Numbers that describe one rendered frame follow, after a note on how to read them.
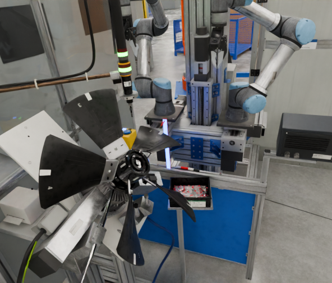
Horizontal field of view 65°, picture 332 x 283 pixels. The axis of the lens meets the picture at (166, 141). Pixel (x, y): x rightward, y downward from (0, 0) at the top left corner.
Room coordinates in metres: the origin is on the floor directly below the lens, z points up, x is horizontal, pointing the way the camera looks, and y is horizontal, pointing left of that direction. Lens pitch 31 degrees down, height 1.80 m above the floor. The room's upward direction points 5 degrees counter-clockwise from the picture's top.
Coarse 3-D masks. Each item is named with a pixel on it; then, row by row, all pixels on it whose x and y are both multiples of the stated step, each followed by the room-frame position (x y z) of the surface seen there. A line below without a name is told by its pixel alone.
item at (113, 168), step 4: (108, 160) 0.79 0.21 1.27; (112, 160) 0.80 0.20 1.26; (116, 160) 0.81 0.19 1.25; (108, 164) 0.79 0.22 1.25; (116, 164) 0.81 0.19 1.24; (104, 168) 0.78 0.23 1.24; (108, 168) 0.79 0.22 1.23; (112, 168) 0.80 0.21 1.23; (116, 168) 0.81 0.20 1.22; (104, 172) 0.78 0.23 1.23; (112, 172) 0.80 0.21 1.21; (104, 176) 0.78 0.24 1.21; (108, 176) 0.79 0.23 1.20; (112, 176) 0.80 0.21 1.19; (104, 180) 0.78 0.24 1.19; (108, 180) 0.79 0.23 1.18; (112, 180) 0.80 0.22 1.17
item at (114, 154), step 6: (120, 138) 0.92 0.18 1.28; (114, 144) 0.91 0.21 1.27; (120, 144) 0.91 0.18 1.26; (126, 144) 0.91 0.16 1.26; (108, 150) 0.89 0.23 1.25; (114, 150) 0.89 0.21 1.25; (120, 150) 0.89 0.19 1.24; (126, 150) 0.89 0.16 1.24; (108, 156) 0.88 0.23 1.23; (114, 156) 0.88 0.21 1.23
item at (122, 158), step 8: (128, 152) 0.84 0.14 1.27; (136, 152) 0.87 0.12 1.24; (120, 160) 0.83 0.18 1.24; (128, 160) 0.81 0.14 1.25; (144, 160) 0.87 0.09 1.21; (120, 168) 0.81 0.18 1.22; (128, 168) 0.78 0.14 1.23; (136, 168) 0.80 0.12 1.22; (144, 168) 0.83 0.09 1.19; (120, 176) 0.80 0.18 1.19; (128, 176) 0.78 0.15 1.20; (136, 176) 0.78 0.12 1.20; (144, 176) 0.80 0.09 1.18; (112, 184) 0.80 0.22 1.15; (120, 184) 0.81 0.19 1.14
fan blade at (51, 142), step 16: (48, 144) 0.69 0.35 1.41; (64, 144) 0.72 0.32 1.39; (48, 160) 0.67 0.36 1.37; (64, 160) 0.69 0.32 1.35; (80, 160) 0.72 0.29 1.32; (96, 160) 0.76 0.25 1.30; (48, 176) 0.64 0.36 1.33; (64, 176) 0.67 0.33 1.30; (80, 176) 0.71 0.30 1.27; (96, 176) 0.75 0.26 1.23; (48, 192) 0.62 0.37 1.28; (64, 192) 0.66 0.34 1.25
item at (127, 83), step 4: (124, 76) 0.92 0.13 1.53; (128, 76) 0.93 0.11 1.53; (124, 80) 0.92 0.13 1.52; (128, 80) 0.93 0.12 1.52; (124, 84) 0.92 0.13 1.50; (128, 84) 0.92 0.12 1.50; (124, 88) 0.93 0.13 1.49; (128, 88) 0.92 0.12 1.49; (124, 92) 0.93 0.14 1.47; (128, 92) 0.92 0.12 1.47; (132, 92) 0.94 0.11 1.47; (128, 100) 0.93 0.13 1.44; (132, 100) 0.94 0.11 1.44
